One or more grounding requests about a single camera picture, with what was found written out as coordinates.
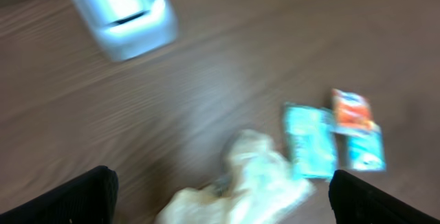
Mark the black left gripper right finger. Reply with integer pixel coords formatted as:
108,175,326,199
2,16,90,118
329,170,439,224

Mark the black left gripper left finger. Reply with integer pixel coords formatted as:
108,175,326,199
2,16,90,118
1,166,119,224

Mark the teal tissue pack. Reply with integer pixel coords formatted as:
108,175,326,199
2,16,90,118
347,124,386,172

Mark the teal wipes packet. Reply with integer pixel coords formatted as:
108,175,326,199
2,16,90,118
283,102,338,180

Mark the orange tissue pack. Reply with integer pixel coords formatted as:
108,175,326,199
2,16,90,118
332,89,375,137

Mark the beige plastic pouch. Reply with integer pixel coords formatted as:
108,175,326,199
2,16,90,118
155,129,315,224

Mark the white barcode scanner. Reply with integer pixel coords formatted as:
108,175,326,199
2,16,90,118
73,0,178,62

